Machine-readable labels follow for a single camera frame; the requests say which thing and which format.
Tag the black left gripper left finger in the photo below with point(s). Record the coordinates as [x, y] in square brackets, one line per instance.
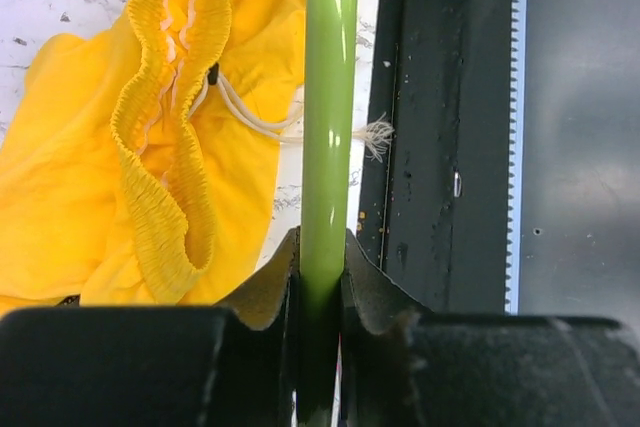
[229, 364]

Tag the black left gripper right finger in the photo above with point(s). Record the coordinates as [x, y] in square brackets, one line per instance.
[404, 365]

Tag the yellow shorts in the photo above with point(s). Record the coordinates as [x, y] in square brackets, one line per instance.
[141, 165]

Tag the green hanger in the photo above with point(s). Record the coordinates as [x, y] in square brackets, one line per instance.
[328, 111]

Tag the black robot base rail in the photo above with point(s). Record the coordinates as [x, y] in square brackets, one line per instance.
[433, 209]

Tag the white slotted cable duct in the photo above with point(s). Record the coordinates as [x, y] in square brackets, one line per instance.
[518, 24]

